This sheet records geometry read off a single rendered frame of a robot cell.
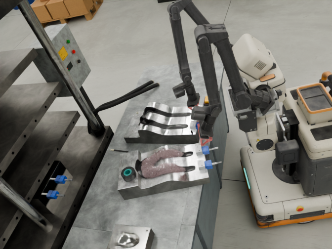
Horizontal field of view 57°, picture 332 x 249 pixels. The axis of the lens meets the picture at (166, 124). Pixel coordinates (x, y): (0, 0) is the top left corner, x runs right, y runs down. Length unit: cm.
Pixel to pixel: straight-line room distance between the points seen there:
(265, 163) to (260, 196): 28
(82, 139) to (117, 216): 77
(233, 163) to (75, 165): 137
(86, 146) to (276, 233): 150
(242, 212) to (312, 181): 67
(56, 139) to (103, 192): 45
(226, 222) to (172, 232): 94
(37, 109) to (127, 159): 59
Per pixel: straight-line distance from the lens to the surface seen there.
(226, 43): 131
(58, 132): 209
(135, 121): 214
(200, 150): 178
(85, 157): 220
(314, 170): 202
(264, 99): 152
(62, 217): 198
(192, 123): 189
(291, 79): 357
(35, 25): 187
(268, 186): 232
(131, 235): 164
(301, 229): 249
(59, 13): 661
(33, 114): 187
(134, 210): 177
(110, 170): 200
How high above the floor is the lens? 223
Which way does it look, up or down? 43 degrees down
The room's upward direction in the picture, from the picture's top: 20 degrees counter-clockwise
